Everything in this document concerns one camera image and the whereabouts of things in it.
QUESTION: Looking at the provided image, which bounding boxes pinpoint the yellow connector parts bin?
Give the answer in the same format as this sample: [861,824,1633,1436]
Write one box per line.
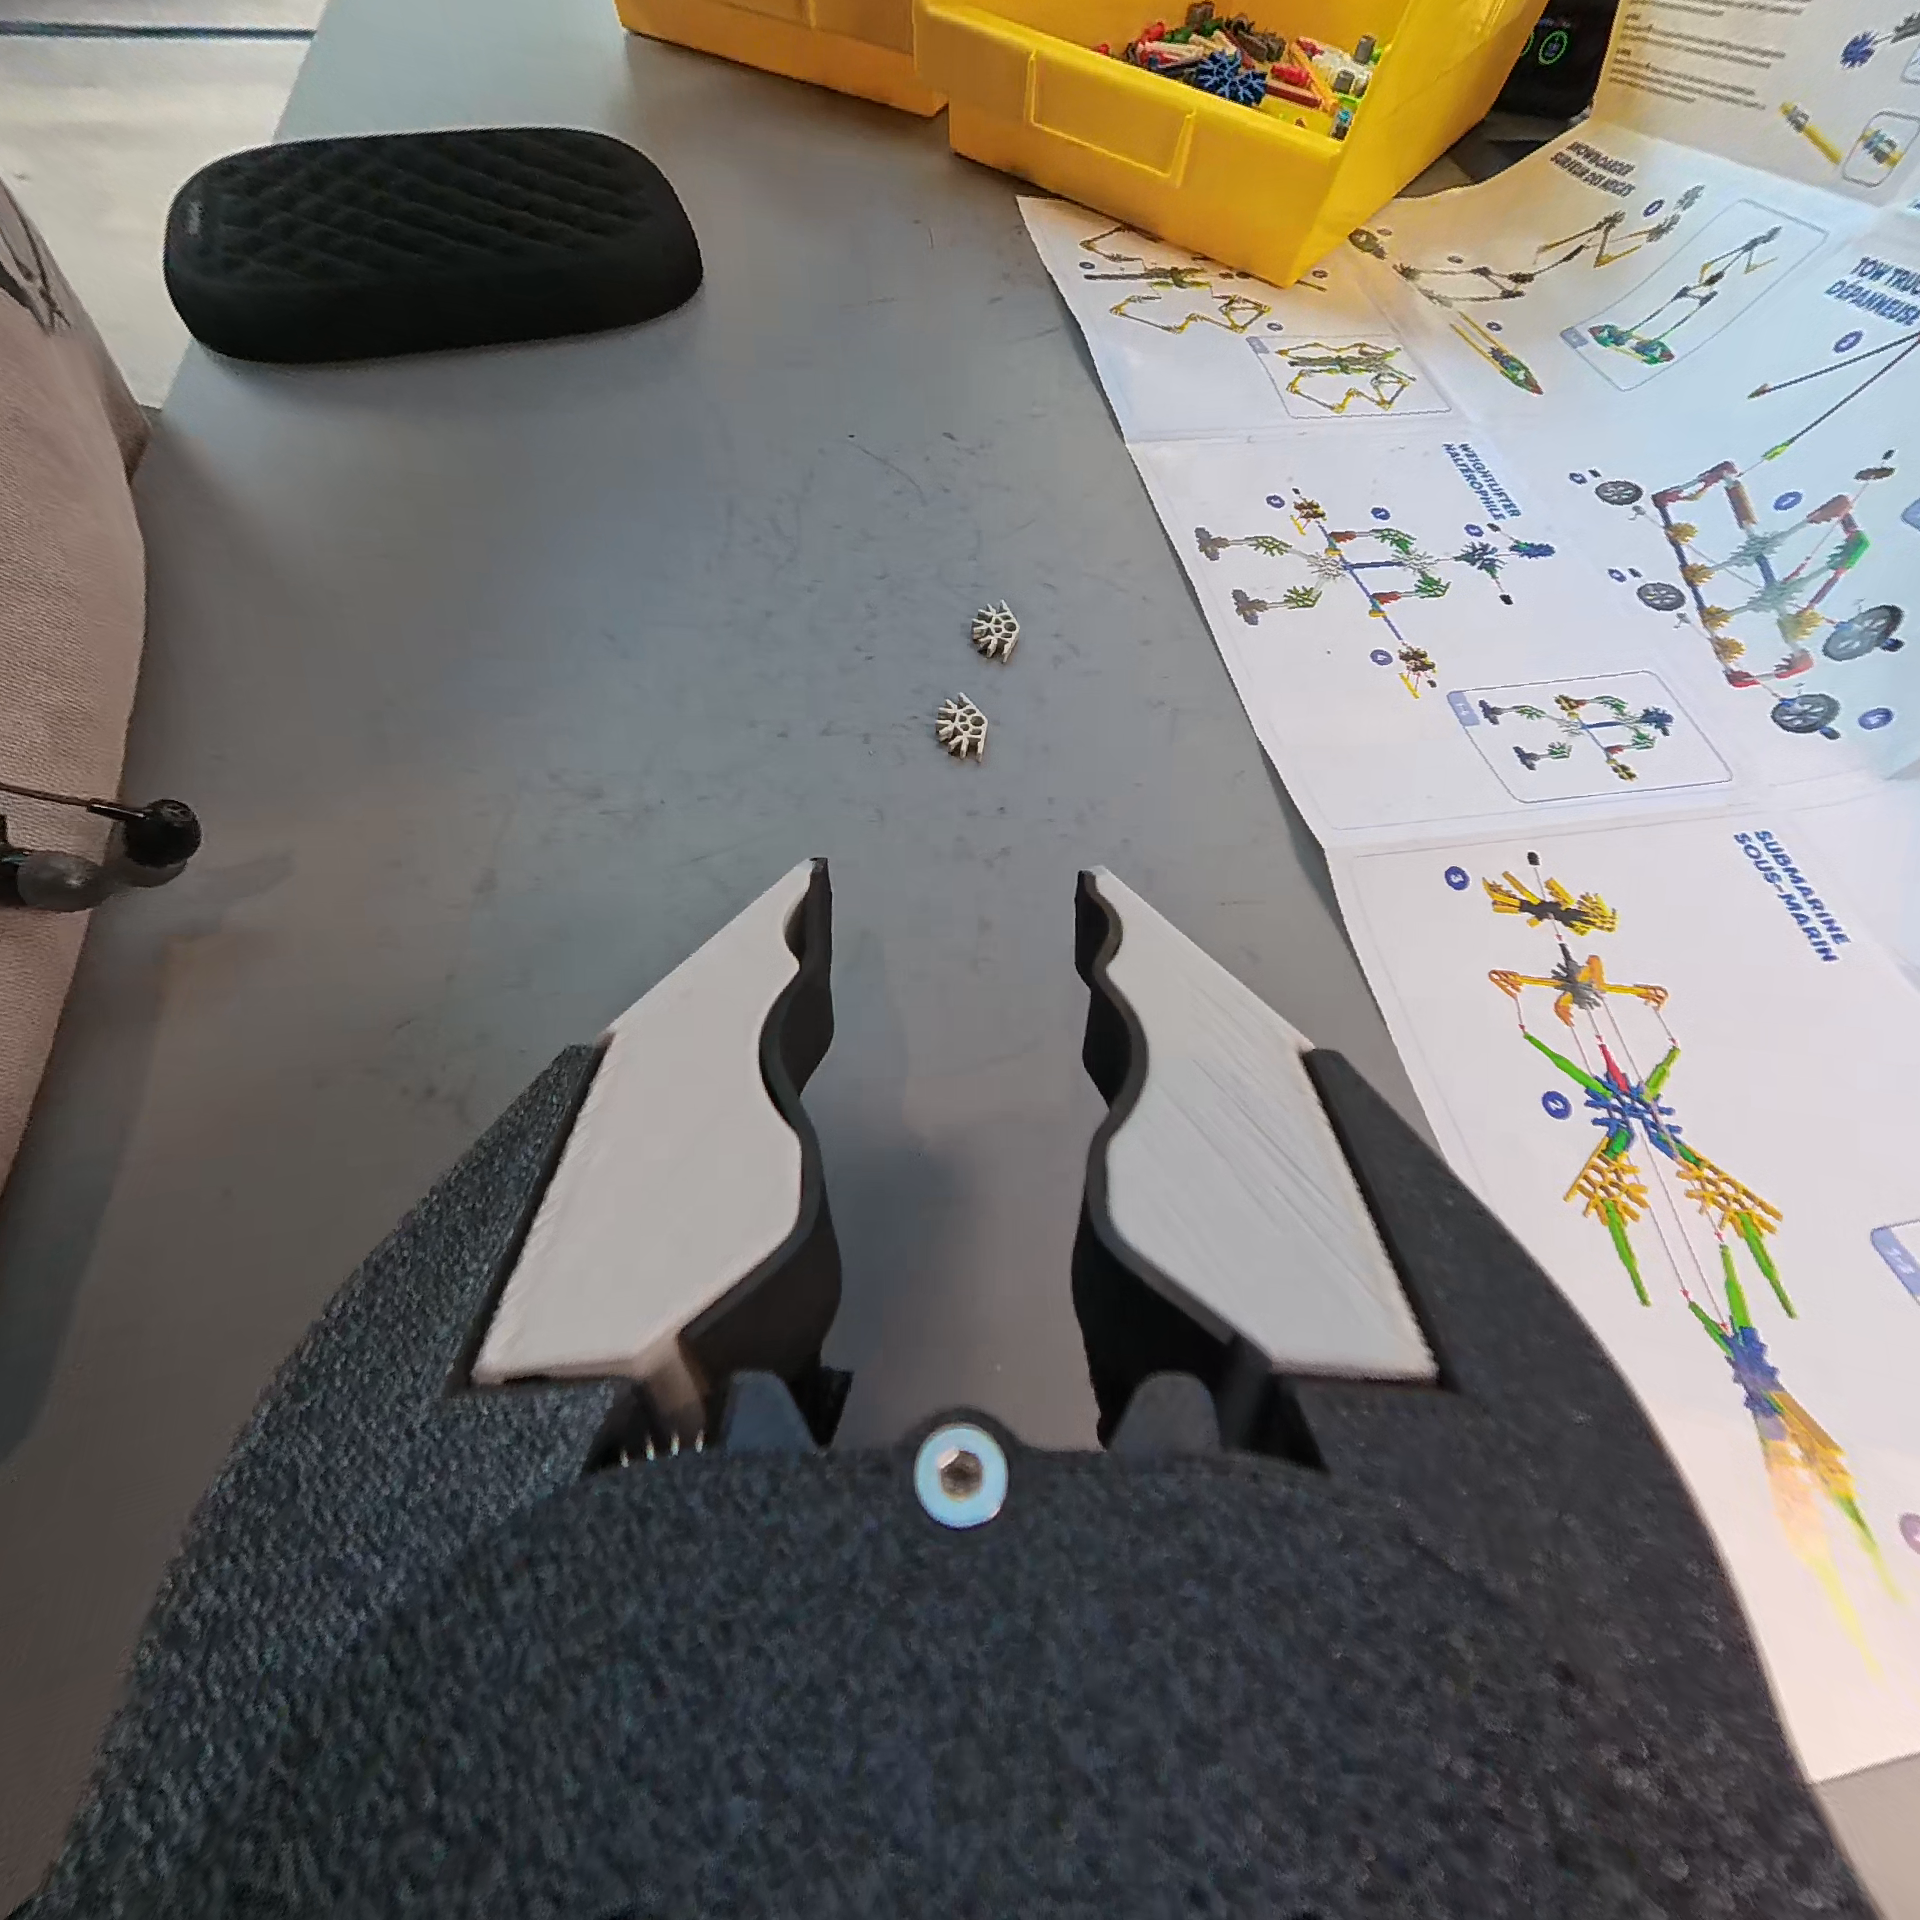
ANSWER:
[615,0,964,119]

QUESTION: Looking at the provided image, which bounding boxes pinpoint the black mesh wrist rest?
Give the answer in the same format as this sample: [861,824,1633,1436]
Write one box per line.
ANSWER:
[164,124,709,366]

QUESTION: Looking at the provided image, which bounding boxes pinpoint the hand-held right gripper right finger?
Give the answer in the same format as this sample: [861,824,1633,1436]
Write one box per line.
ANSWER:
[1072,864,1444,1453]

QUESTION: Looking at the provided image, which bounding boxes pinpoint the black electronic device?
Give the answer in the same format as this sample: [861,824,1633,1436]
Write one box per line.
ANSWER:
[1491,0,1620,119]

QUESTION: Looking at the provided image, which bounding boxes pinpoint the yellow rod parts bin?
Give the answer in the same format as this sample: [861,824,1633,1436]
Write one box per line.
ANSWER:
[910,0,1551,290]

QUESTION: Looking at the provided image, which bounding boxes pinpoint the black wired earphones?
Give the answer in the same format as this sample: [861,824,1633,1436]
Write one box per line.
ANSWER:
[0,778,201,913]

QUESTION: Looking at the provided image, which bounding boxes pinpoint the heap of colourful small rods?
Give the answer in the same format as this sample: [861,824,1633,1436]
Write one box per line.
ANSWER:
[1089,3,1377,139]

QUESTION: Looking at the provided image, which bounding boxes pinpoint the white building instruction sheet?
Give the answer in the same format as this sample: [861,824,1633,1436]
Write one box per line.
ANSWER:
[1015,0,1920,1786]

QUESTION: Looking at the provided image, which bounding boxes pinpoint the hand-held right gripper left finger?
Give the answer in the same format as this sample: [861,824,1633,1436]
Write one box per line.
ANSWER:
[472,860,843,1449]

